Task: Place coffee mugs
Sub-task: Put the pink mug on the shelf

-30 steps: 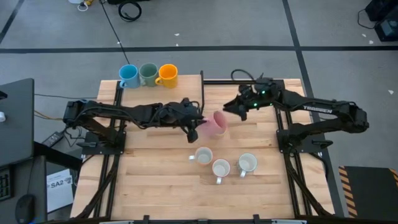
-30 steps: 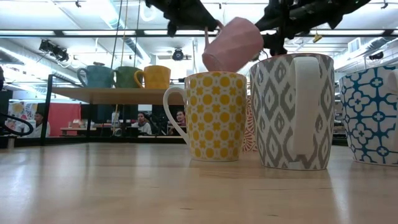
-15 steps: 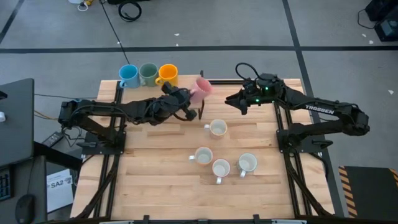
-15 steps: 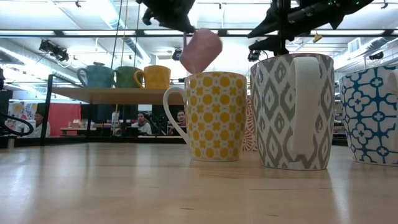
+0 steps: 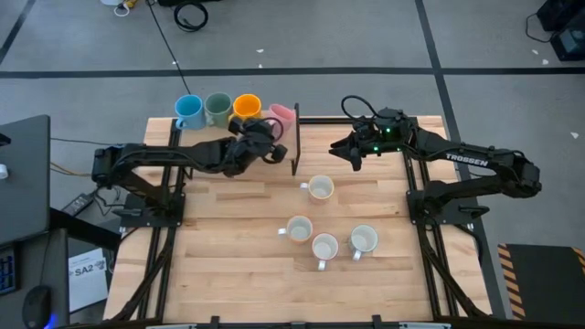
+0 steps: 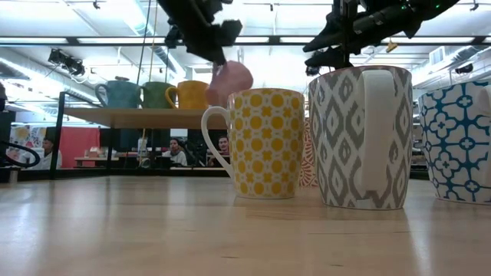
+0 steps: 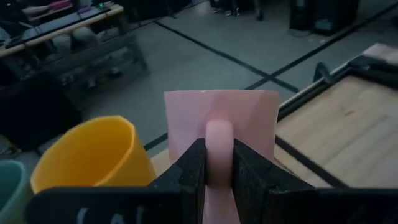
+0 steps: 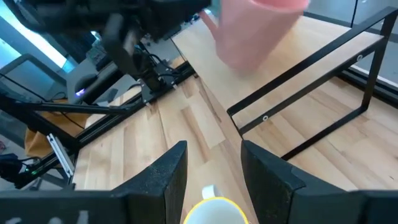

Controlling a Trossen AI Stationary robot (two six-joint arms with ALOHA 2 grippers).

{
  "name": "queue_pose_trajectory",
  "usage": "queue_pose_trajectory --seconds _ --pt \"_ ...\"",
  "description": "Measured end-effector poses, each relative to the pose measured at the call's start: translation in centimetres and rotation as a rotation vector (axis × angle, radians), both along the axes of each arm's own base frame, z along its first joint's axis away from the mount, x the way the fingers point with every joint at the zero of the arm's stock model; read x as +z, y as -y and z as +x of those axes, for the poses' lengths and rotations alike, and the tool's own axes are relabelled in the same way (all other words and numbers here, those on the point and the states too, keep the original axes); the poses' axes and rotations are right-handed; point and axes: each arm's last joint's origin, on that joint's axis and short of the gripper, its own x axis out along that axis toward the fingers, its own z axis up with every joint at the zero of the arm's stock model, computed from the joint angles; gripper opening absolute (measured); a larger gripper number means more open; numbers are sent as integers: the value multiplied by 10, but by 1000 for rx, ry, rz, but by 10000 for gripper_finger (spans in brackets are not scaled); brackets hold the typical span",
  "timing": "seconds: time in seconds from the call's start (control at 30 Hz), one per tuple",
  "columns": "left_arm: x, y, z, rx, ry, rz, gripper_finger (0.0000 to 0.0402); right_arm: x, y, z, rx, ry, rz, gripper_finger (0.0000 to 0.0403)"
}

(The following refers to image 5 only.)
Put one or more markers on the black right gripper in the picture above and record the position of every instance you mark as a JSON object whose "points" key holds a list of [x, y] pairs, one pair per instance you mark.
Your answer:
{"points": [[384, 134]]}

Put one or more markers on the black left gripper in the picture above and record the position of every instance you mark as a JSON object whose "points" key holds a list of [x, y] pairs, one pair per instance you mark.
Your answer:
{"points": [[251, 148]]}

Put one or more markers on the plain pink mug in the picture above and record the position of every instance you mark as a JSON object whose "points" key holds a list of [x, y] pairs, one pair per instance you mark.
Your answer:
{"points": [[285, 115]]}

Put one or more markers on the plain yellow mug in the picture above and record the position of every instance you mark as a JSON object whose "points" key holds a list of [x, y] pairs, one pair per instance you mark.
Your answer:
{"points": [[247, 106]]}

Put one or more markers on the yellow patterned white mug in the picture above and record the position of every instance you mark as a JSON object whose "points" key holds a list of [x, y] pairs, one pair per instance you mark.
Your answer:
{"points": [[321, 186]]}

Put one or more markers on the plain green mug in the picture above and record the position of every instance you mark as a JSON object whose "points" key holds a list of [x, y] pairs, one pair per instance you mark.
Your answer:
{"points": [[218, 107]]}

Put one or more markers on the plain blue mug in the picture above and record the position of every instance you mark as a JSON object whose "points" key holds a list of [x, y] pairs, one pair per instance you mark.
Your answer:
{"points": [[189, 109]]}

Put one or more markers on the blue patterned white mug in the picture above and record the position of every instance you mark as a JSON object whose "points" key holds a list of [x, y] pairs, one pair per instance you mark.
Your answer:
{"points": [[364, 237]]}

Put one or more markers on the grey patterned white mug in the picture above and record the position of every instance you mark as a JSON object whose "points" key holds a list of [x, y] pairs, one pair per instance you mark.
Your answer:
{"points": [[299, 228]]}

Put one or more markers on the red patterned white mug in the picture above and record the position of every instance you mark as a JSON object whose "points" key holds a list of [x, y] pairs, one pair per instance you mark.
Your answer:
{"points": [[325, 247]]}

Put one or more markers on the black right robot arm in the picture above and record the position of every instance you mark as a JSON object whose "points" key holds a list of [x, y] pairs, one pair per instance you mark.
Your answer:
{"points": [[466, 160]]}

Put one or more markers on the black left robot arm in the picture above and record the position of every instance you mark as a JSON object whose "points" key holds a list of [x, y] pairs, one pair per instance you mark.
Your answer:
{"points": [[151, 155]]}

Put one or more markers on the small yellow plug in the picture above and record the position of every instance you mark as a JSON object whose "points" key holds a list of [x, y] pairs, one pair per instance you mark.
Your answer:
{"points": [[130, 3]]}

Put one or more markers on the black power adapter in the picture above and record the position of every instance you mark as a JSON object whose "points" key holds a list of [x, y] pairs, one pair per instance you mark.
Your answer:
{"points": [[77, 204]]}

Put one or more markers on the black hazard-striped floor mat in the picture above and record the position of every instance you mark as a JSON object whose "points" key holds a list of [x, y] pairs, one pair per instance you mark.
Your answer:
{"points": [[544, 283]]}

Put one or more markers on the white printed paper sheet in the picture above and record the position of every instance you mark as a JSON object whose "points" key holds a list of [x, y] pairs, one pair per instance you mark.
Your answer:
{"points": [[87, 285]]}

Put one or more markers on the black equipment case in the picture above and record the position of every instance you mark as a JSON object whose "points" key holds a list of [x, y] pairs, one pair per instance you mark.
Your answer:
{"points": [[564, 13], [571, 43]]}

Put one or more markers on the grey side desk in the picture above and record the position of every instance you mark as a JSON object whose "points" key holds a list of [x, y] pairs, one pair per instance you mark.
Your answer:
{"points": [[23, 183]]}

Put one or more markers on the dark grey desk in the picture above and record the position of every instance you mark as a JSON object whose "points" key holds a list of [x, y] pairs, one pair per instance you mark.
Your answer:
{"points": [[55, 274]]}

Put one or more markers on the small white desk object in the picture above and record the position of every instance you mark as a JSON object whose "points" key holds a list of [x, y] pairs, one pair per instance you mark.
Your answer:
{"points": [[3, 171]]}

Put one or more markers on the black computer mouse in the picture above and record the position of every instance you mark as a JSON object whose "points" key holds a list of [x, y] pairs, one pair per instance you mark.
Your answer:
{"points": [[36, 306]]}

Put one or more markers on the black keyboard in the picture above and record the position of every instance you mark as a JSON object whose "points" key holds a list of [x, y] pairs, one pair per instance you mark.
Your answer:
{"points": [[7, 269]]}

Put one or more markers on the black aluminium table frame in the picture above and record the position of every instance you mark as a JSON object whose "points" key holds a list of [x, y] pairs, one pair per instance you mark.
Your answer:
{"points": [[333, 120]]}

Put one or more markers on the wooden shelf with black frame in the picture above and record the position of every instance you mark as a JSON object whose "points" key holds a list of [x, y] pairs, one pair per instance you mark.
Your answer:
{"points": [[205, 136]]}

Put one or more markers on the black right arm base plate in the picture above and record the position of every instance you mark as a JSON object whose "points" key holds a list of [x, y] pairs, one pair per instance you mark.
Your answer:
{"points": [[413, 218]]}

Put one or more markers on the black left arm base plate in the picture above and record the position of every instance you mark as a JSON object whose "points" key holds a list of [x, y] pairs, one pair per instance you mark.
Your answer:
{"points": [[151, 219]]}

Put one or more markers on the white frame bracket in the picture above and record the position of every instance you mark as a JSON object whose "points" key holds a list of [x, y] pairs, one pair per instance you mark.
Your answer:
{"points": [[425, 325], [171, 325]]}

